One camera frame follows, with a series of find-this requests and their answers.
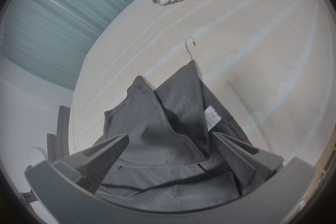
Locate round white mirror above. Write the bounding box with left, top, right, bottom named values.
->
left=27, top=148, right=49, bottom=164

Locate black T-shirt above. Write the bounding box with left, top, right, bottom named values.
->
left=94, top=37, right=260, bottom=211

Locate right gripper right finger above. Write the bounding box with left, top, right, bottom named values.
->
left=211, top=132, right=284, bottom=196

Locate bed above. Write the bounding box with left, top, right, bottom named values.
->
left=69, top=0, right=334, bottom=166

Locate black chest of drawers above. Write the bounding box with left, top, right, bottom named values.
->
left=47, top=105, right=71, bottom=163

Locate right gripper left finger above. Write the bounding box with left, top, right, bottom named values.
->
left=54, top=134, right=130, bottom=193

